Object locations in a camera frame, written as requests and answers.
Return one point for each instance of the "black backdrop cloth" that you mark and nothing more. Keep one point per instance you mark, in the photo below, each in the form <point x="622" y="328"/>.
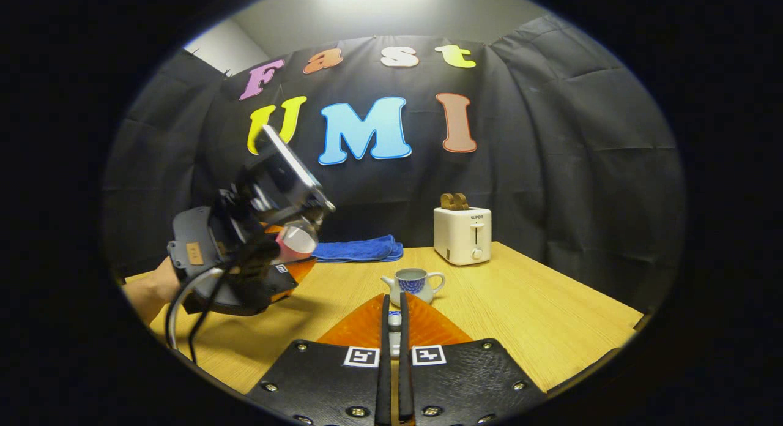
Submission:
<point x="581" y="156"/>

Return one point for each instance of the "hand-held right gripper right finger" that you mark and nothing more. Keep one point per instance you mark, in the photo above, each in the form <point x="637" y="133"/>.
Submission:
<point x="405" y="389"/>

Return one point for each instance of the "white teacup lid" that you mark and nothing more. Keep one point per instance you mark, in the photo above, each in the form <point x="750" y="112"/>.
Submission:
<point x="394" y="319"/>

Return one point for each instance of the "white toaster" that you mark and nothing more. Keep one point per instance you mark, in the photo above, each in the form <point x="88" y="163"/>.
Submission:
<point x="462" y="236"/>

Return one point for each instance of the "clear water bottle pink label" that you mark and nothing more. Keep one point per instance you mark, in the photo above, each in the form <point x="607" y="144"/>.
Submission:
<point x="296" y="242"/>

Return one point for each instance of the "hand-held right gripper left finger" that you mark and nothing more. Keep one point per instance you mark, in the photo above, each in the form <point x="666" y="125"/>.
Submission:
<point x="383" y="389"/>

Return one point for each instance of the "white blue-patterned teacup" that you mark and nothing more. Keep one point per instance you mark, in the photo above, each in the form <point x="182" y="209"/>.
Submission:
<point x="413" y="285"/>

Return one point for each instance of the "blue folded towel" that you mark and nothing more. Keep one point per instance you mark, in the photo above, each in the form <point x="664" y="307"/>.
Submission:
<point x="358" y="250"/>

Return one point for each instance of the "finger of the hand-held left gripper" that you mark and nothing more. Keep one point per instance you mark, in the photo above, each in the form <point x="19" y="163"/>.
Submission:
<point x="274" y="228"/>
<point x="303" y="270"/>

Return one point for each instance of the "brown toast slices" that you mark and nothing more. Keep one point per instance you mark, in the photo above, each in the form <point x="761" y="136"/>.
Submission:
<point x="454" y="201"/>

